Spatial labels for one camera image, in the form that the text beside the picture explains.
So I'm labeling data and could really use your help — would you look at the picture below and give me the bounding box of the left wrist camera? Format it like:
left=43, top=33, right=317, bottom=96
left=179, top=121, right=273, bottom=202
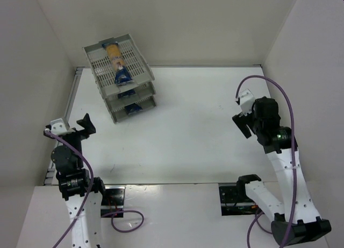
left=50, top=117, right=75, bottom=136

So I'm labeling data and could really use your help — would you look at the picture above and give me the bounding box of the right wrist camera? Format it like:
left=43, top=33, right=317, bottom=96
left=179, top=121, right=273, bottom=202
left=236, top=89, right=255, bottom=116

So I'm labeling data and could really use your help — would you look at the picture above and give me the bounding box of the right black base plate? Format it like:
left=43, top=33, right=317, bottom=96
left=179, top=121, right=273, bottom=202
left=218, top=183, right=258, bottom=216

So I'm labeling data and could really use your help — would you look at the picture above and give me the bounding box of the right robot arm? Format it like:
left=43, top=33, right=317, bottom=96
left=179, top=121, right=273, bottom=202
left=232, top=92, right=332, bottom=246

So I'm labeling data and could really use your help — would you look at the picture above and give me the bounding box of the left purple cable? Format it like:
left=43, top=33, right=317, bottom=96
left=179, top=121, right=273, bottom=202
left=44, top=129, right=145, bottom=248

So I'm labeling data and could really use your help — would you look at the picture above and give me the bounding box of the purple cable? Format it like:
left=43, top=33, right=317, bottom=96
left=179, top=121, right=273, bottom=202
left=235, top=75, right=299, bottom=248
left=44, top=129, right=145, bottom=248

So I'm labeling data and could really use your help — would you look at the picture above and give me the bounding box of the spaghetti bag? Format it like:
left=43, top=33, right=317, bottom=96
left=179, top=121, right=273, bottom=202
left=102, top=42, right=133, bottom=86
left=124, top=103, right=142, bottom=115
left=117, top=89, right=136, bottom=99

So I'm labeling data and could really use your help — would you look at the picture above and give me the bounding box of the grey stacked tray shelf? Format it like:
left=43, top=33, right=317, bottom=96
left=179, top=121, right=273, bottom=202
left=83, top=33, right=156, bottom=123

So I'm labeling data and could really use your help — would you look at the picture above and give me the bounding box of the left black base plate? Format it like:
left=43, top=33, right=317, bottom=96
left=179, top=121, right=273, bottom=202
left=101, top=185, right=126, bottom=218

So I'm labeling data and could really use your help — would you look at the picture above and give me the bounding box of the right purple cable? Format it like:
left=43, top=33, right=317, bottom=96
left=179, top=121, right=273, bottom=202
left=235, top=75, right=299, bottom=248

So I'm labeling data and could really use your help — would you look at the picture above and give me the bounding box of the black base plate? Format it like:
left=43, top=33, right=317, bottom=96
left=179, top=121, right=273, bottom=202
left=218, top=183, right=258, bottom=216
left=101, top=185, right=126, bottom=218

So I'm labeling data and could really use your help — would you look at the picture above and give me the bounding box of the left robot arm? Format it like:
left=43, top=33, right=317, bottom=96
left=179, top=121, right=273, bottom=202
left=44, top=114, right=105, bottom=247

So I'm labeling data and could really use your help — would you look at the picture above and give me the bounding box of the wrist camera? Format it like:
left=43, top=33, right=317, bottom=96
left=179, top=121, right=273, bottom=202
left=50, top=117, right=75, bottom=136
left=236, top=89, right=255, bottom=116

